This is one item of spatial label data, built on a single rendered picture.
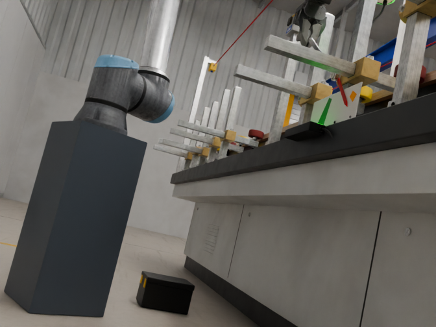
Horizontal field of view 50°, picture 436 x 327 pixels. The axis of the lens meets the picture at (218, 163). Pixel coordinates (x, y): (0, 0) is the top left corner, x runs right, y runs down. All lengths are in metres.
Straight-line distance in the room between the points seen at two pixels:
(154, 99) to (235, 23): 8.17
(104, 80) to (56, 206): 0.45
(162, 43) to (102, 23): 7.72
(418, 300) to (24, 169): 8.30
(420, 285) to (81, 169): 1.01
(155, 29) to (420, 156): 1.20
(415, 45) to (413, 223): 0.45
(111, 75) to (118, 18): 7.97
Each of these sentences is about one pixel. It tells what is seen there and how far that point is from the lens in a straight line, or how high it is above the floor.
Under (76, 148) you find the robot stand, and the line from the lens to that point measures 1.51.
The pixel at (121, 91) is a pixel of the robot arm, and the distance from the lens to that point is 1.64.
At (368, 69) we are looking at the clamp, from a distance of 1.25.
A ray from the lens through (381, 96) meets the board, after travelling 1.54.
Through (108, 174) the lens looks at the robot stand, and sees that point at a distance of 1.56.
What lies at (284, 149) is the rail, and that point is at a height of 0.66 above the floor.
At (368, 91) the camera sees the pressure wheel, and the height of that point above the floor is 0.89.
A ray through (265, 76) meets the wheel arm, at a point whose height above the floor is 0.84.
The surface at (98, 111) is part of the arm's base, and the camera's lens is 1.61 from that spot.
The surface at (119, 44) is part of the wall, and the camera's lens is 9.39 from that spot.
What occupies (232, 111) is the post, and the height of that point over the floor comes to 0.98.
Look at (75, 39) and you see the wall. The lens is 9.46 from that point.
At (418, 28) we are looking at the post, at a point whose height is 0.88.
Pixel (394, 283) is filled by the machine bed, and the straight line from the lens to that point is 1.30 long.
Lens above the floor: 0.38
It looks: 7 degrees up
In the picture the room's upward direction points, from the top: 13 degrees clockwise
